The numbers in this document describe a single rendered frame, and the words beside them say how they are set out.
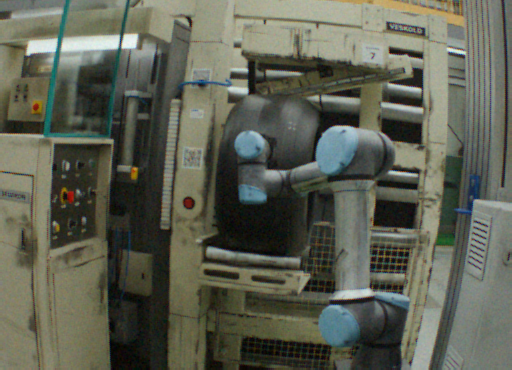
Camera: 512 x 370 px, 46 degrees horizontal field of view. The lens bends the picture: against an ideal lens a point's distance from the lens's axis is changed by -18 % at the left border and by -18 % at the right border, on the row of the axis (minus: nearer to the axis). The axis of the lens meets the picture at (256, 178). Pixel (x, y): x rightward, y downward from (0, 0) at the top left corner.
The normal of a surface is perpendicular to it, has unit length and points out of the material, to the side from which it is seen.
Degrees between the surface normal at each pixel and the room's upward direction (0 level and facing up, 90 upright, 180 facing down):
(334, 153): 83
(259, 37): 90
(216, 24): 90
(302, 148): 73
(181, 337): 90
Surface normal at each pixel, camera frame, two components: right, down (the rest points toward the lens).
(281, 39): -0.18, 0.04
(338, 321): -0.79, 0.09
